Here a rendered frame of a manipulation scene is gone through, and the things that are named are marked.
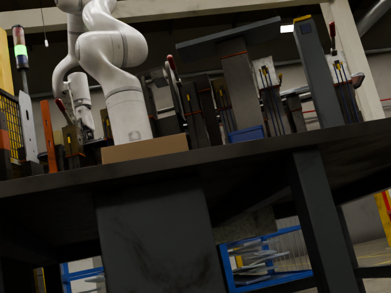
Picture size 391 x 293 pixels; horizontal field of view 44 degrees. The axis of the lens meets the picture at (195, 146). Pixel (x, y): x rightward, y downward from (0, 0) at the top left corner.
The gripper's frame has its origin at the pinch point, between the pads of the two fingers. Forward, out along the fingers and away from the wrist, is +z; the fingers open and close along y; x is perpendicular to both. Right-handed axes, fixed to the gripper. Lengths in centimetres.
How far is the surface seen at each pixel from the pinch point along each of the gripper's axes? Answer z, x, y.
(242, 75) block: 2, -71, -37
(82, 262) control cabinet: 10, 304, 712
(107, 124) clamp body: 2.6, -17.3, -23.8
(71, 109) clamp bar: -9.8, -1.4, -16.1
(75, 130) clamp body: 0.4, -2.9, -19.2
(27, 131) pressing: -11.3, 26.6, -0.8
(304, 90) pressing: 3, -94, -5
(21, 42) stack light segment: -92, 53, 61
